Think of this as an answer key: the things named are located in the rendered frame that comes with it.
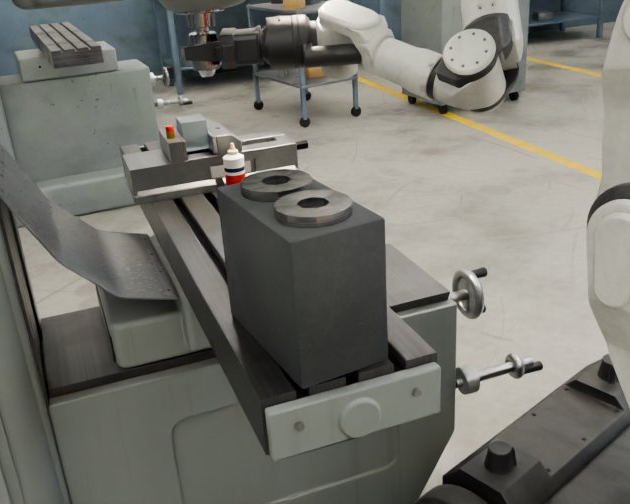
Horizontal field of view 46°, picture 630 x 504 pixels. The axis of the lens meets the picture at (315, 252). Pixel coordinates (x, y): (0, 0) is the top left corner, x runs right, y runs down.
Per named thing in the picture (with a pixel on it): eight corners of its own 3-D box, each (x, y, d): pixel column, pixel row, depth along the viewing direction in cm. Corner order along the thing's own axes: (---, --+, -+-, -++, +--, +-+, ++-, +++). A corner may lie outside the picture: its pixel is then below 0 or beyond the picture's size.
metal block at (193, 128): (203, 141, 158) (200, 113, 155) (210, 148, 153) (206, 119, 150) (179, 145, 156) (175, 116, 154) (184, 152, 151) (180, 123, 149)
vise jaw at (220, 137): (227, 137, 163) (225, 119, 161) (242, 151, 152) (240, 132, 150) (201, 141, 161) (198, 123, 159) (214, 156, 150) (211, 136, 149)
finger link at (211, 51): (183, 43, 125) (220, 40, 125) (186, 63, 126) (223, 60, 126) (182, 45, 124) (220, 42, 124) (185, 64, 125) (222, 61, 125)
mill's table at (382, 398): (211, 159, 200) (207, 130, 197) (447, 414, 93) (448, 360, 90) (123, 173, 193) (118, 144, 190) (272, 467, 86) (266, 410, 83)
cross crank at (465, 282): (470, 301, 178) (471, 256, 173) (498, 323, 167) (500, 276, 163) (410, 316, 173) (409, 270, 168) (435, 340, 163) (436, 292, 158)
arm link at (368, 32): (335, -6, 127) (399, 17, 121) (336, 41, 134) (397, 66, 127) (310, 9, 124) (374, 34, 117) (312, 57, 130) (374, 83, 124)
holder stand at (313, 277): (307, 291, 109) (297, 159, 101) (390, 360, 91) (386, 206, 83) (230, 313, 104) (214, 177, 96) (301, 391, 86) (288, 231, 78)
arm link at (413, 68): (382, 90, 127) (480, 131, 118) (364, 57, 118) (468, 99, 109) (415, 39, 128) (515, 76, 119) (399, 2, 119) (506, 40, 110)
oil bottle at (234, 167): (244, 191, 151) (239, 138, 146) (250, 197, 147) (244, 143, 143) (225, 195, 149) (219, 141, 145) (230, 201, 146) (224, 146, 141)
